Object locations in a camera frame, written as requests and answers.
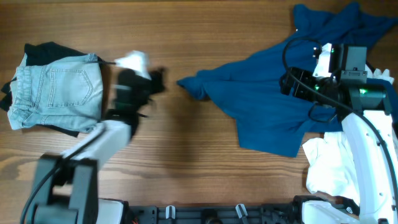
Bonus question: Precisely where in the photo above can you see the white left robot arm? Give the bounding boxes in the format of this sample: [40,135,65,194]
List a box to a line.
[20,67,167,224]

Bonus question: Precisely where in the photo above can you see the dark blue t-shirt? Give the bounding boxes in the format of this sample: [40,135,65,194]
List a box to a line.
[178,2,397,157]

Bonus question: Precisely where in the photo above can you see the folded black garment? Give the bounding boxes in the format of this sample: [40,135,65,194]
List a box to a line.
[0,41,106,138]

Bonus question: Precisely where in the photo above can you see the white printed t-shirt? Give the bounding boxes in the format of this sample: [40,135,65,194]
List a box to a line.
[302,67,398,215]

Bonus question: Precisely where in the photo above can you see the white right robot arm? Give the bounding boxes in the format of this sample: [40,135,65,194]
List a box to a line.
[281,67,397,223]

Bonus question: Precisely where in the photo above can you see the folded light blue jeans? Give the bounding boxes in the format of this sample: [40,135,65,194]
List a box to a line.
[7,52,104,134]

